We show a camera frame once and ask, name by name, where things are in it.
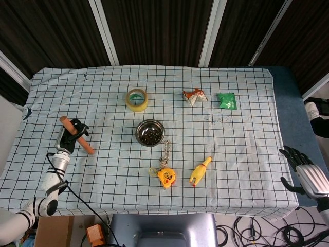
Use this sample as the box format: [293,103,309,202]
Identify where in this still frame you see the green snack packet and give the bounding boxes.
[216,92,237,111]

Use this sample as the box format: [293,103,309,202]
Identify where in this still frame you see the black device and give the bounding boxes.
[312,97,329,115]

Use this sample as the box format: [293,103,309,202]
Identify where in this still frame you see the yellow rubber chicken toy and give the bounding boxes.
[189,156,213,188]

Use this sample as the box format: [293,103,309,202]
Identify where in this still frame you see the white black checked tablecloth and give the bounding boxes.
[0,64,300,222]

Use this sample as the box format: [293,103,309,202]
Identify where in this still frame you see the wooden stick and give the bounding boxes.
[59,116,95,155]

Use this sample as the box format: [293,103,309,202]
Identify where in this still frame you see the orange box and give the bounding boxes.
[86,224,106,247]

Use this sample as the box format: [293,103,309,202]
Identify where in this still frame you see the white partition post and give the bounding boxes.
[0,50,31,93]
[199,0,227,67]
[302,79,329,101]
[88,0,119,65]
[248,0,293,66]

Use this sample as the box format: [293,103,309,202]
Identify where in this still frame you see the braided rope loop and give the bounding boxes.
[159,140,172,170]

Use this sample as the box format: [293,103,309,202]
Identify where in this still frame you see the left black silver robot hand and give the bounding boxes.
[55,118,90,155]

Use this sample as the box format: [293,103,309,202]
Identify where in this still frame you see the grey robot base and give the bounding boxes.
[109,213,219,247]

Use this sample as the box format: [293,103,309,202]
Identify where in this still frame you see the crumpled white orange wrapper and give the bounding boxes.
[182,88,208,107]

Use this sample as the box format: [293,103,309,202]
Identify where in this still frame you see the black floor cables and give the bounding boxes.
[215,205,329,247]

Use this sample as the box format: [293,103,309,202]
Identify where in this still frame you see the dark brown curtain panel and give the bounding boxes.
[254,0,329,95]
[209,0,286,68]
[101,0,214,66]
[0,0,112,78]

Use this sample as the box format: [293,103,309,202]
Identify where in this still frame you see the yellow tape measure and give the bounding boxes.
[149,166,177,190]

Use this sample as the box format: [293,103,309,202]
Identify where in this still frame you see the yellow adhesive tape roll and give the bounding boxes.
[125,88,149,113]

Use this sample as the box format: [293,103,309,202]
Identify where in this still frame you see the brown cardboard box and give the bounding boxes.
[34,215,75,247]

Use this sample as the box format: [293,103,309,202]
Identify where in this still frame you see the white shoe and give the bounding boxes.
[304,101,321,120]

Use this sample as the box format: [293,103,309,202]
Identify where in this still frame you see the stainless steel bowl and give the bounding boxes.
[135,119,166,148]

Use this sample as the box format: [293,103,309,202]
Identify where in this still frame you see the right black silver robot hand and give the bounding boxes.
[279,145,329,199]

